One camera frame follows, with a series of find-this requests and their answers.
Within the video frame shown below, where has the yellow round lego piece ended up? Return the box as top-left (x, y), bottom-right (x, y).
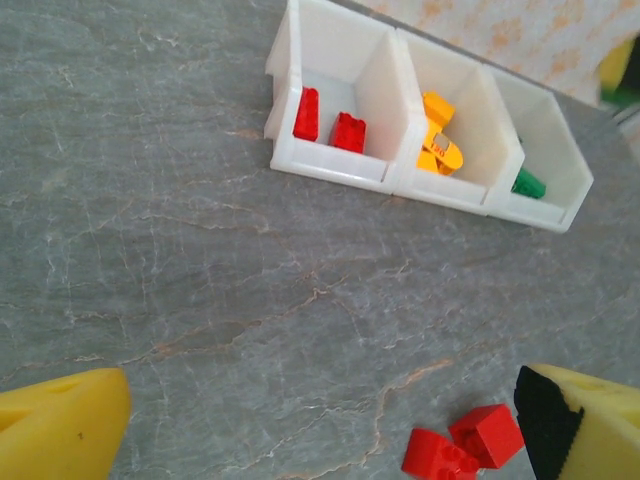
top-left (415, 127), bottom-right (465, 176)

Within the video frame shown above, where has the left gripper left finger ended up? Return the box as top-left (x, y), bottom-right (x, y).
top-left (0, 367), bottom-right (133, 480)

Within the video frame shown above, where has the red long lego brick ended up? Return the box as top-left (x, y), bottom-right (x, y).
top-left (292, 87), bottom-right (321, 143)

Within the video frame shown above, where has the white plastic bin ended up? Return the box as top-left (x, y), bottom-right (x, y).
top-left (263, 0), bottom-right (419, 194)
top-left (482, 64), bottom-right (595, 235)
top-left (387, 27), bottom-right (526, 209)

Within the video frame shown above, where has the green lego brick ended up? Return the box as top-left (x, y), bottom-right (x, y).
top-left (509, 167), bottom-right (548, 200)
top-left (602, 87), bottom-right (640, 109)

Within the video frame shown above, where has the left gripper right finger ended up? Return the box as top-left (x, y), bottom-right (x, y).
top-left (513, 363), bottom-right (640, 480)

